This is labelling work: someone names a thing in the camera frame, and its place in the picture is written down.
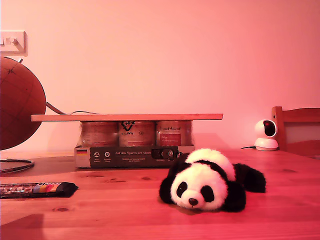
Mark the snack bar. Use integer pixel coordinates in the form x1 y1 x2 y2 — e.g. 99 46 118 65
0 181 79 200

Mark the tin can with red label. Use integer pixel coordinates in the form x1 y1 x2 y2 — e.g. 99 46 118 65
155 120 194 147

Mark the tin can with black logo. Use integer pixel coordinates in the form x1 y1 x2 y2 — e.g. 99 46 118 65
117 121 156 148

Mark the long wooden board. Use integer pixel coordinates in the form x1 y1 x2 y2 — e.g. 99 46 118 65
30 113 224 123

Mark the dark printed cardboard tray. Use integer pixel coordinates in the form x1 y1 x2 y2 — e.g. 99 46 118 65
74 144 196 169

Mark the black and white panda plush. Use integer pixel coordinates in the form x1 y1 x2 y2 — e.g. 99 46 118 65
158 147 267 213

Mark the silver metal globe stand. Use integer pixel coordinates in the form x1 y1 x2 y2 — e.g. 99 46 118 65
0 101 67 174

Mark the wooden chair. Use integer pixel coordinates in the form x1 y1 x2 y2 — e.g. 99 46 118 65
271 106 320 160

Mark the brown globe ball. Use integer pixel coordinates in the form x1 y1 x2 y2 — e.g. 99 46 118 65
0 56 48 151

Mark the thin grey cable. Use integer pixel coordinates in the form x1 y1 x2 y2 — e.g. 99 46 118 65
65 110 100 116

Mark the white round security camera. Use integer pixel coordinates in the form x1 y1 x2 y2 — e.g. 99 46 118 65
253 118 280 152

